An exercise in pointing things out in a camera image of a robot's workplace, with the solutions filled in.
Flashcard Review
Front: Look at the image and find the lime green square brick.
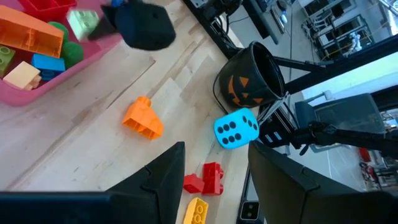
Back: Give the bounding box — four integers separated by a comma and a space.
0, 45, 16, 78

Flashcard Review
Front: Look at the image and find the yellow long curved brick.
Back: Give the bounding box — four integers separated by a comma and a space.
183, 197, 210, 224

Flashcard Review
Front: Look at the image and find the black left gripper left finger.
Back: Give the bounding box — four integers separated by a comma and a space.
105, 141, 187, 224

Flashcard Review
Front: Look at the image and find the pink plastic bin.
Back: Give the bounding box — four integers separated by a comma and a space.
0, 0, 124, 108

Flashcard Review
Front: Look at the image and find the large red brick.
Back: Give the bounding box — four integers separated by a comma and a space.
201, 161, 224, 196

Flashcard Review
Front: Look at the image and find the black box with white labels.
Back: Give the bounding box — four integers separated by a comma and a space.
257, 108, 300, 150

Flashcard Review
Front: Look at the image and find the white side table top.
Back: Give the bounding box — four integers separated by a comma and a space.
300, 51, 398, 106

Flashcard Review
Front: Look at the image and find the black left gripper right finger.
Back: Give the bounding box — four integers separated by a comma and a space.
248, 140, 398, 224

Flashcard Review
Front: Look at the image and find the orange sloped brick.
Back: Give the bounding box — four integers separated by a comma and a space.
122, 95, 165, 141
0, 5, 65, 59

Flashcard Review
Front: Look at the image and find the pale green square brick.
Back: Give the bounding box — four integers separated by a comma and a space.
67, 9, 100, 42

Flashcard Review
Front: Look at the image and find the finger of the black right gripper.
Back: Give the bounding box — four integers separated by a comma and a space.
114, 0, 177, 52
88, 4, 119, 41

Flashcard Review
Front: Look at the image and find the small red brick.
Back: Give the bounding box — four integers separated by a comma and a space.
183, 173, 205, 194

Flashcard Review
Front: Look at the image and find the pale yellow square brick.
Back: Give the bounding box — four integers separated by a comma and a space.
2, 61, 42, 91

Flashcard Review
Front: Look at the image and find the teal plush die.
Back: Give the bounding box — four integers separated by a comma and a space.
213, 108, 260, 150

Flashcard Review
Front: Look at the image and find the green translucent bear figure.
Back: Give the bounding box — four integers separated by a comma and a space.
48, 21, 85, 70

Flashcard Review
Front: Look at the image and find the blue two-layer brick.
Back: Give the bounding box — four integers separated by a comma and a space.
30, 54, 67, 82

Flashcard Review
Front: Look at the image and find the black slanted stand bar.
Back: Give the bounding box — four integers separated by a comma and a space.
273, 39, 398, 94

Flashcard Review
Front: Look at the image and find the black pumpkin face bucket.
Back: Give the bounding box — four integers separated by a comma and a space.
213, 40, 286, 114

